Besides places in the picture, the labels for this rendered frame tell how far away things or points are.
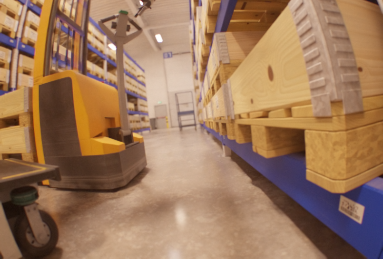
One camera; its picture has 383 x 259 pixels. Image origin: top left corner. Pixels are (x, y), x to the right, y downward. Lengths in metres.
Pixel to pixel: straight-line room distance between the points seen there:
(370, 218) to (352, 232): 0.06
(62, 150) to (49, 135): 0.17
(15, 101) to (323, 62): 1.99
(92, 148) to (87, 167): 0.15
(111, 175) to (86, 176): 0.19
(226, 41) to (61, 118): 1.25
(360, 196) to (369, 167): 0.05
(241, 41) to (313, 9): 0.97
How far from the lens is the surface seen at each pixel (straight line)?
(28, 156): 1.80
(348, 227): 0.43
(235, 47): 1.23
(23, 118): 1.83
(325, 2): 0.36
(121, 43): 1.67
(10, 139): 2.00
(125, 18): 1.73
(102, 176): 1.33
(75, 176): 1.46
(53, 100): 1.53
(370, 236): 0.39
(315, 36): 0.32
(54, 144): 1.53
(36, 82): 1.79
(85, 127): 1.34
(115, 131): 1.58
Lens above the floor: 0.42
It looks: 1 degrees up
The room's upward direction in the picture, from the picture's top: 7 degrees counter-clockwise
